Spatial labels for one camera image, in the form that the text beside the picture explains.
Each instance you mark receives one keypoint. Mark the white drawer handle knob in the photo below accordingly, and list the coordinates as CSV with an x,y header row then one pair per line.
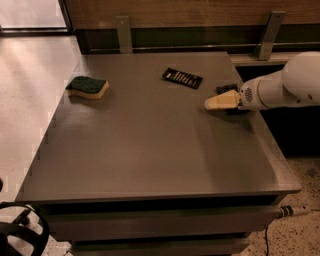
x,y
289,211

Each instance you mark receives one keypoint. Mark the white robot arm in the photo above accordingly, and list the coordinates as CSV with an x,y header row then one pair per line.
x,y
296,85

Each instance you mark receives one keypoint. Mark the green and yellow sponge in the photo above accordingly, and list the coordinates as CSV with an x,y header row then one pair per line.
x,y
87,87

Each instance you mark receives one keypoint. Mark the grey drawer cabinet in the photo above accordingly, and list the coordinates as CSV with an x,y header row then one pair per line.
x,y
147,171

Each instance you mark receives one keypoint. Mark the black office chair base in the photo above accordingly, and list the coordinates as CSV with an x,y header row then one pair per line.
x,y
18,228

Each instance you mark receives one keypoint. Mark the right metal wall bracket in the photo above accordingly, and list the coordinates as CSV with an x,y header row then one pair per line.
x,y
264,48

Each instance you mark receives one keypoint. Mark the dark blue rxbar wrapper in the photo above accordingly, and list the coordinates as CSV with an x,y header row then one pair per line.
x,y
224,89

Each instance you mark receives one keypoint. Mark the left metal wall bracket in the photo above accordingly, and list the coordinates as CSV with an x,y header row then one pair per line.
x,y
124,34

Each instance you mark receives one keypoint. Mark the metal wall bracket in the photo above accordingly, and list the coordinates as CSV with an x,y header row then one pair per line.
x,y
124,34
264,48

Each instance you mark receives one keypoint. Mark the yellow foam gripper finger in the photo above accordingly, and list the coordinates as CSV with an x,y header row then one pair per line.
x,y
227,100

